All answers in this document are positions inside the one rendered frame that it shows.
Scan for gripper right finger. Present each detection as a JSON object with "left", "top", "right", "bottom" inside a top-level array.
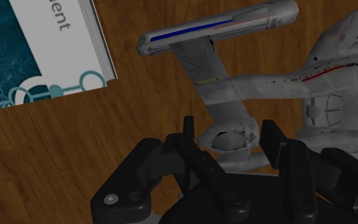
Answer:
[{"left": 259, "top": 119, "right": 358, "bottom": 224}]

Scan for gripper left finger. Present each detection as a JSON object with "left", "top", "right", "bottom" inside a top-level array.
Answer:
[{"left": 90, "top": 116, "right": 251, "bottom": 224}]

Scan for grey spaceship model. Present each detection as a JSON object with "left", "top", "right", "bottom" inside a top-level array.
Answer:
[{"left": 136, "top": 0, "right": 358, "bottom": 173}]

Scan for white and teal book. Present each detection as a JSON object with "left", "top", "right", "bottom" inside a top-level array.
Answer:
[{"left": 0, "top": 0, "right": 118, "bottom": 113}]

